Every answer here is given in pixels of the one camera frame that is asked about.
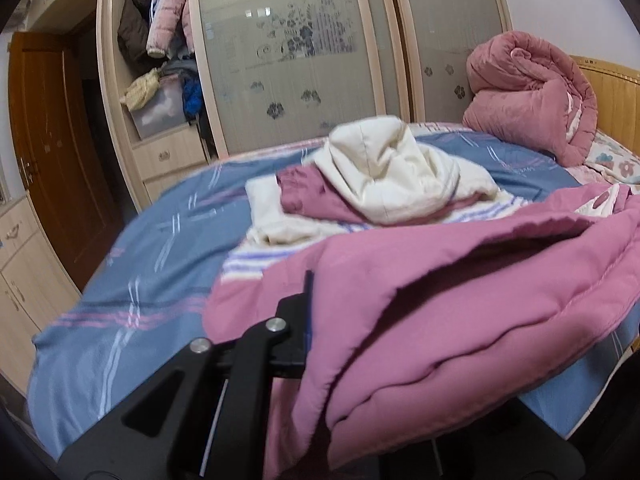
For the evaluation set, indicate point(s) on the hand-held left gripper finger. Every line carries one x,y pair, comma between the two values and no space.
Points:
290,335

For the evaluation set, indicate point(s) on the pink and white hooded jacket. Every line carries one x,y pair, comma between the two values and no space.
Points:
450,310

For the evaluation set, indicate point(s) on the grey clothes pile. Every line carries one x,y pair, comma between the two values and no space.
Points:
176,69

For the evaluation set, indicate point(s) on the blue plaid bed sheet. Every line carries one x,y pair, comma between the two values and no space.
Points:
125,260

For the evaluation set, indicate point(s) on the beige wardrobe drawer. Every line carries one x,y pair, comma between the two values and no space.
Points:
170,156

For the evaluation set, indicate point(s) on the frosted sliding door floral panel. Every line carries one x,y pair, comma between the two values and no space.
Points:
300,90

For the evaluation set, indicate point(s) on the blue garment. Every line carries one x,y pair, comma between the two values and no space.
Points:
191,102

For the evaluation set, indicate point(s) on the translucent storage box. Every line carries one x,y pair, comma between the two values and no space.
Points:
160,112

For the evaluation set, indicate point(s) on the beige low cabinet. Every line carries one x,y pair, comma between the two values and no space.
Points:
25,285

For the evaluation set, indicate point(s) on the yellow knit garment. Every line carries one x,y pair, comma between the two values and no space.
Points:
140,91

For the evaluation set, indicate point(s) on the beige wardrobe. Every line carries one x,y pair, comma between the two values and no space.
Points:
112,110

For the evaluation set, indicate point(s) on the brown wooden door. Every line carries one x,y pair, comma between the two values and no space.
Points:
55,160

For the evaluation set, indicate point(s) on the rolled pink quilt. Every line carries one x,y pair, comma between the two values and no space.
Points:
520,90

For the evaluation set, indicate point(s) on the pink puffer jacket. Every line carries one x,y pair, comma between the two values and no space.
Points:
167,15

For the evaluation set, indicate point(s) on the dark hanging coat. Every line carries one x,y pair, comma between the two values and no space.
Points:
132,30

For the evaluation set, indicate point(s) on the frosted sliding door small flowers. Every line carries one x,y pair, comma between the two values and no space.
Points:
450,20

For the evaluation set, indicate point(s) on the floral pillow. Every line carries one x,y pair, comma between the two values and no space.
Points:
615,160

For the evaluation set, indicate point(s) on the wooden headboard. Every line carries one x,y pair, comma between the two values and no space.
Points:
615,90

